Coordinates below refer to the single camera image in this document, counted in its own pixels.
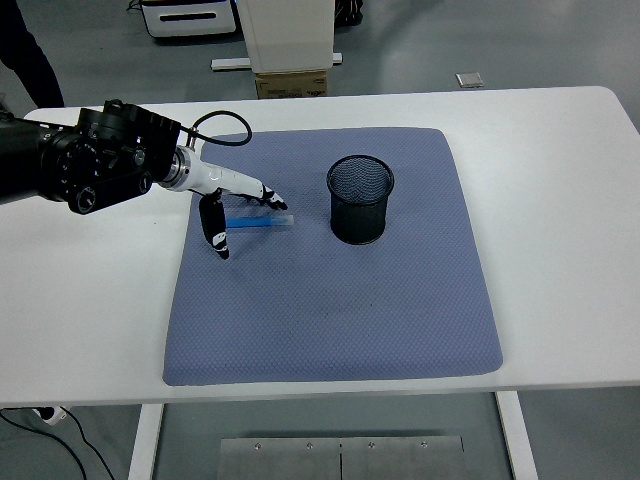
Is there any blue marker with clear cap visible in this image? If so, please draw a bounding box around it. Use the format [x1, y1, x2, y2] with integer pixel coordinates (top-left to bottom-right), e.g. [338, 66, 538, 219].
[225, 213, 296, 232]

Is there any black mesh pen holder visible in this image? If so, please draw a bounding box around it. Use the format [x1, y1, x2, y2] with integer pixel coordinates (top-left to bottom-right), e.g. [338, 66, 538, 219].
[326, 154, 395, 246]

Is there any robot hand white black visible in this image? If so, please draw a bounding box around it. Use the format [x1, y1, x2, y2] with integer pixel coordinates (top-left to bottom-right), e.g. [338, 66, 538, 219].
[183, 152, 289, 261]

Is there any white table leg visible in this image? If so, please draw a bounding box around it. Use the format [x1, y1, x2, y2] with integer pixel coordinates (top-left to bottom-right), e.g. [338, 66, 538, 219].
[127, 402, 165, 480]
[494, 390, 539, 480]

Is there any white power strip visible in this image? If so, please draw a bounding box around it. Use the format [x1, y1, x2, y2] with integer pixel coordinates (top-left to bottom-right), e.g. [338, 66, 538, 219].
[32, 405, 69, 427]

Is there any blue-grey textured mat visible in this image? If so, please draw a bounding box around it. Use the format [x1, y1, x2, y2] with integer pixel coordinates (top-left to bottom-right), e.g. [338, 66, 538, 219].
[162, 126, 504, 387]

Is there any cardboard box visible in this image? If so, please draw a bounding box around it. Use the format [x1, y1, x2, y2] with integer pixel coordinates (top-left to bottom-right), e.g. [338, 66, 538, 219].
[254, 68, 329, 100]

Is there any white appliance with black slot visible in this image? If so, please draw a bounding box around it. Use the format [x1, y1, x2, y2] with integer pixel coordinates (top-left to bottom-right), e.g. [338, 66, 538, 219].
[138, 0, 239, 40]

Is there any white pedestal column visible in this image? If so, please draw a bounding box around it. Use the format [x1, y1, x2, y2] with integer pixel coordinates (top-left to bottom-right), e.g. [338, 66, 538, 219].
[235, 0, 335, 75]

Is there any black floor cable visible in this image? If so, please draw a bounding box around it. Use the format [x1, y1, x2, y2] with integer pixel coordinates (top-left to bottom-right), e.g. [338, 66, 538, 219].
[0, 407, 116, 480]

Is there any person's leg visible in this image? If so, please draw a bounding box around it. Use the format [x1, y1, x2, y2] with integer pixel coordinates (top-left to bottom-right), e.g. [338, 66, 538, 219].
[0, 0, 65, 109]

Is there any grey metal plate with screws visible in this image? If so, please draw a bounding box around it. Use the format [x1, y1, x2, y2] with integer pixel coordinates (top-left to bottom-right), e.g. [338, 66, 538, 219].
[219, 435, 465, 480]

